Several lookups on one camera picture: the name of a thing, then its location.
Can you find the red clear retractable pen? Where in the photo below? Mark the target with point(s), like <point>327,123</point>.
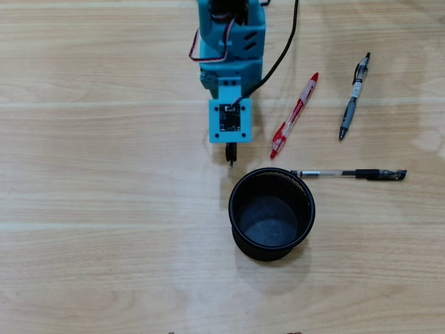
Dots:
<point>295,115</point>

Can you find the black pen with clear window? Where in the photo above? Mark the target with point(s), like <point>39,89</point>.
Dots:
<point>231,151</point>

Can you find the grey grip retractable pen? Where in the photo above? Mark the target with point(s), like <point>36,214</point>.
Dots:
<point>348,116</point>

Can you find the clear pen with black cap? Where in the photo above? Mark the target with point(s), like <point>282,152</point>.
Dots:
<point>368,174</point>

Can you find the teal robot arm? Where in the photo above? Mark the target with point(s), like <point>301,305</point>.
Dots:
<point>215,35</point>

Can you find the black mesh pen holder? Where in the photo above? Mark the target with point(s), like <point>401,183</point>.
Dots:
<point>267,222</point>

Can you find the teal wrist camera module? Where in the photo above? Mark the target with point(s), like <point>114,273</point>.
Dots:
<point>213,121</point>

